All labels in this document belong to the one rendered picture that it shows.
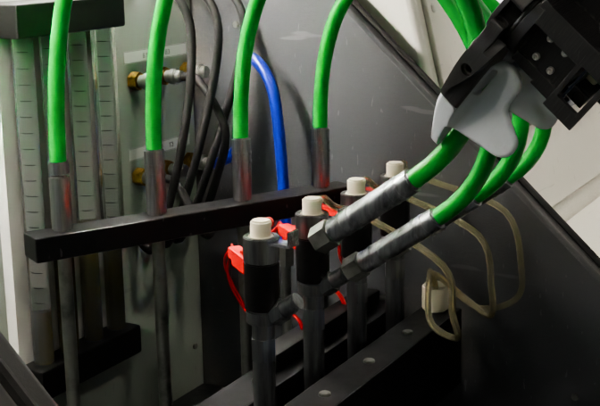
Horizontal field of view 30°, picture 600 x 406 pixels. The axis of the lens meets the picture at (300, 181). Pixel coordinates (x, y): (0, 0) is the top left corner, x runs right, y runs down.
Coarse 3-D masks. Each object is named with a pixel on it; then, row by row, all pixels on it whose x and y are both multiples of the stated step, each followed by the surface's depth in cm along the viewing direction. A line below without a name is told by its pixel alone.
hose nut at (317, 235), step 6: (324, 222) 82; (312, 228) 83; (318, 228) 82; (324, 228) 82; (312, 234) 82; (318, 234) 82; (324, 234) 81; (312, 240) 82; (318, 240) 82; (324, 240) 81; (330, 240) 81; (312, 246) 82; (318, 246) 82; (324, 246) 82; (330, 246) 82; (336, 246) 82; (324, 252) 83
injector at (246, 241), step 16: (256, 240) 84; (272, 240) 85; (256, 256) 84; (272, 256) 85; (256, 272) 85; (272, 272) 85; (256, 288) 85; (272, 288) 85; (256, 304) 85; (272, 304) 86; (288, 304) 85; (256, 320) 86; (272, 320) 86; (256, 336) 87; (272, 336) 87; (256, 352) 87; (272, 352) 87; (256, 368) 87; (272, 368) 87; (256, 384) 87; (272, 384) 88; (256, 400) 88; (272, 400) 88
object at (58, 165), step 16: (64, 0) 90; (464, 0) 73; (64, 16) 91; (464, 16) 73; (480, 16) 73; (64, 32) 91; (480, 32) 73; (64, 48) 92; (48, 64) 92; (64, 64) 92; (48, 80) 92; (64, 80) 93; (48, 96) 93; (64, 96) 93; (48, 112) 93; (64, 112) 94; (48, 128) 93; (64, 128) 94; (64, 144) 94; (448, 144) 75; (464, 144) 75; (64, 160) 94; (432, 160) 76; (448, 160) 76; (416, 176) 77; (432, 176) 77
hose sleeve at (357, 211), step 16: (400, 176) 78; (384, 192) 78; (400, 192) 78; (416, 192) 78; (352, 208) 80; (368, 208) 79; (384, 208) 79; (336, 224) 81; (352, 224) 80; (336, 240) 81
